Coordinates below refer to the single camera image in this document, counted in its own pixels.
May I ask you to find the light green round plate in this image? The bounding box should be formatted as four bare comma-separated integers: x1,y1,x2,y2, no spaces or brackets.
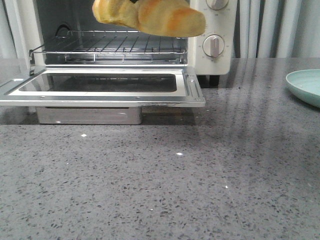
285,69,320,108

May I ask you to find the beige oven knob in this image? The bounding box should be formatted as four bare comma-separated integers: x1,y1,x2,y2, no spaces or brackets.
206,0,229,11
202,34,225,58

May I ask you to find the glass oven door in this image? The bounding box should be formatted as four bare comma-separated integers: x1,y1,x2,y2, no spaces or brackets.
0,66,205,108

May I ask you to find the metal wire oven rack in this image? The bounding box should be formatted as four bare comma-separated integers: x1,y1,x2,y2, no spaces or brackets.
29,30,188,65

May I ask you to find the upper beige oven knob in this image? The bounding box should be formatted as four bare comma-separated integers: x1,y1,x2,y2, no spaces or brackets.
206,0,229,11

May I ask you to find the golden croissant bread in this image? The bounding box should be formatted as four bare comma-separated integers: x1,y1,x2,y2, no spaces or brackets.
92,0,206,38

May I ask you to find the cream Toshiba toaster oven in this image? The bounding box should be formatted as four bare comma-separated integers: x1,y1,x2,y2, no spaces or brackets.
4,0,238,88

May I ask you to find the lower beige oven knob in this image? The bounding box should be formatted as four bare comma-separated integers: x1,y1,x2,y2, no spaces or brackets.
202,34,225,58

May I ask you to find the metal oven crumb tray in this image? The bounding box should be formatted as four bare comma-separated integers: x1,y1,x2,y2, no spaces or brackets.
35,107,142,125

